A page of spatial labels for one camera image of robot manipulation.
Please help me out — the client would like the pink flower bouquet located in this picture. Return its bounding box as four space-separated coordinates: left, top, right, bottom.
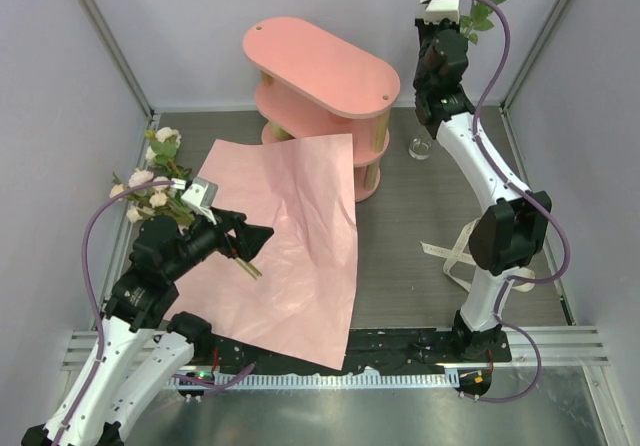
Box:
109 127 200 227

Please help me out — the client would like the white slotted cable duct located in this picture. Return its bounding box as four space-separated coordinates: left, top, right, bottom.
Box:
169 371 461 391

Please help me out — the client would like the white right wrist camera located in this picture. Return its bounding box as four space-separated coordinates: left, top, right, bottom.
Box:
420 0 460 25

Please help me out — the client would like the clear glass vase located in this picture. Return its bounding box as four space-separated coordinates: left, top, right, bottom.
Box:
408 126 432 161

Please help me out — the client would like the pink three-tier shelf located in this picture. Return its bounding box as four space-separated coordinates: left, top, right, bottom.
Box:
242 17 401 202

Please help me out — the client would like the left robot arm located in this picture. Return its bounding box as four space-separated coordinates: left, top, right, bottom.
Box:
21 208 274 445

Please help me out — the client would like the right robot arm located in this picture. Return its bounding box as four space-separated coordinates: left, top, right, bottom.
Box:
413 19 552 361

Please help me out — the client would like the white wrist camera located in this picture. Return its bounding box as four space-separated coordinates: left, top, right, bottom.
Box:
172 177 218 225
420 0 460 25

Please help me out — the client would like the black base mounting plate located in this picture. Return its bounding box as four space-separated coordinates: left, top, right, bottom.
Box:
209 328 512 376

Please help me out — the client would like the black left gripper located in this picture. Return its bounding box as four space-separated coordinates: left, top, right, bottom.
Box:
166 203 274 279

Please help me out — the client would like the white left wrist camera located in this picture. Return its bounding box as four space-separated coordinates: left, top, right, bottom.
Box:
172 177 218 225

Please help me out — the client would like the pink wrapping paper sheet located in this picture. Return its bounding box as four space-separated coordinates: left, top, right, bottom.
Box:
167 134 358 370

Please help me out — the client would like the cream ribbon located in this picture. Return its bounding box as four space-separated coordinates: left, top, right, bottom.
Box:
419 218 536 295

